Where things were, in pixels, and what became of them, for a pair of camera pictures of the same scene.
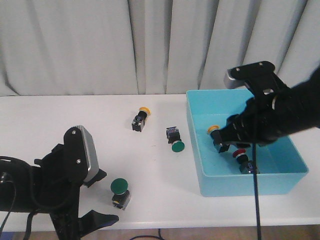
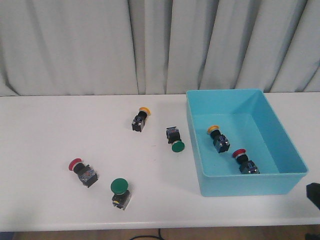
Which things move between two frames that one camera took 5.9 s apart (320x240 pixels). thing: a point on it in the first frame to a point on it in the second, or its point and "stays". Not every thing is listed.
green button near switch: [121, 197] stays
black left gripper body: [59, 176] to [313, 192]
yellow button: [216, 135] stays
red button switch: [245, 165] stays
